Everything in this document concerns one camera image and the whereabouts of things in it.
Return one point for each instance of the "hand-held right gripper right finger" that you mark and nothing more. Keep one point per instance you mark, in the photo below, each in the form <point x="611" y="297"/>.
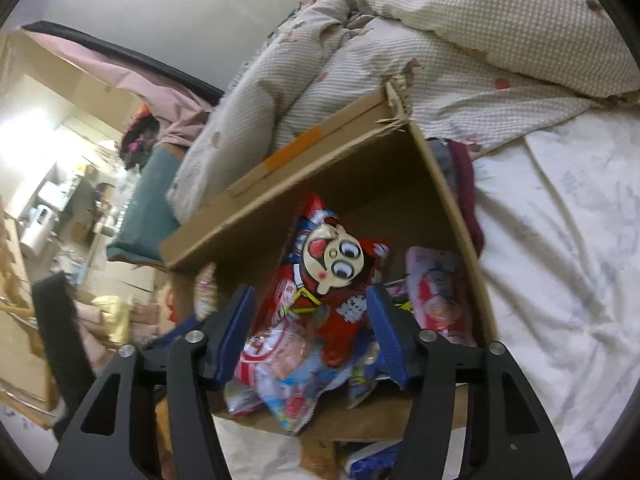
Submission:
<point x="392" y="340"/>

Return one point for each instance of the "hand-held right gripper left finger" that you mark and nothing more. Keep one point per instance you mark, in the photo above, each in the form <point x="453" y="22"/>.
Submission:
<point x="235" y="340"/>

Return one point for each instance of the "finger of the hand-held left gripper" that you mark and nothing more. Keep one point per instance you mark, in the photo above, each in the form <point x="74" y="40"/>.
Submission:
<point x="62" y="330"/>

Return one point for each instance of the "white red snack bag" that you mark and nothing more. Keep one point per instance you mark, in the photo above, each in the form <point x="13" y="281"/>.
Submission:
<point x="280" y="360"/>

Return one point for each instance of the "pink red snack packet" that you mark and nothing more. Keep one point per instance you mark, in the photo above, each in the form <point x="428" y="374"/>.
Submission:
<point x="440" y="290"/>

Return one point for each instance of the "red cartoon snack packet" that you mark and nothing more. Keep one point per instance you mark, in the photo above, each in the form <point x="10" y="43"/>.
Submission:
<point x="325" y="255"/>

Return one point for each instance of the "blue snack packet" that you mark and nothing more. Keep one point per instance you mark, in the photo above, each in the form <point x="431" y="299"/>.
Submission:
<point x="370" y="460"/>

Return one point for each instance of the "brown cardboard box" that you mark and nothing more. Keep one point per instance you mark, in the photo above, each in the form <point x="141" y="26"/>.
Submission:
<point x="350" y="170"/>

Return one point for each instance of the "maroon cloth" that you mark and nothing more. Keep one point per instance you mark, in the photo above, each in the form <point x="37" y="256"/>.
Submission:
<point x="465" y="195"/>

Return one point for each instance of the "white printed bed sheet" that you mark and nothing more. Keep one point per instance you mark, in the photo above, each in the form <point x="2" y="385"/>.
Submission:
<point x="575" y="260"/>

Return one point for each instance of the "pile of dark clothes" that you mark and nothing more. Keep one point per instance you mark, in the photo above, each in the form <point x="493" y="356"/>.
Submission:
<point x="137" y="135"/>

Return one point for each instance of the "pink hanging cloth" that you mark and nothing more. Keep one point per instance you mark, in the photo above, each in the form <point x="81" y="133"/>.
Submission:
<point x="165" y="100"/>

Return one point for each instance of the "beige floral duvet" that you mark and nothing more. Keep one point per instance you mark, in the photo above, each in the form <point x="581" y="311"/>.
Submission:
<point x="450" y="35"/>

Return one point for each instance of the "black bed frame post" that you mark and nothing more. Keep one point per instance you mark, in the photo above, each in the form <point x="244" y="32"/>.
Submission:
<point x="150" y="62"/>

